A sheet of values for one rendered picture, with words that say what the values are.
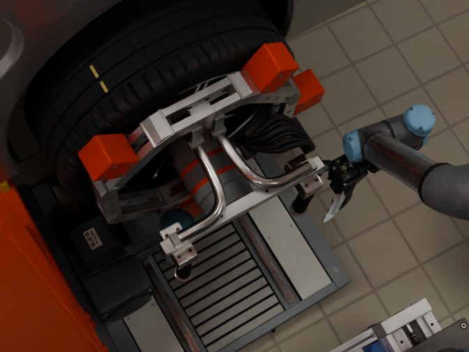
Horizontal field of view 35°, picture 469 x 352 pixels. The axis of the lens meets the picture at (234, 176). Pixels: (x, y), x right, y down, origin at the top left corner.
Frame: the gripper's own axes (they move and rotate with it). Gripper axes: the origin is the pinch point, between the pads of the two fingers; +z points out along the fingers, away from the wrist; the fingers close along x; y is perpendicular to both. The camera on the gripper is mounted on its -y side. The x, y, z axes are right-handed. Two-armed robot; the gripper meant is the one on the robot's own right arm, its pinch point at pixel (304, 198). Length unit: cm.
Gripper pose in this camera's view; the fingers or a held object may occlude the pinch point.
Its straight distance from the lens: 187.7
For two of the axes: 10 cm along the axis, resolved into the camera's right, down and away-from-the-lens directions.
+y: 0.8, -3.3, -9.4
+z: -8.5, 4.6, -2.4
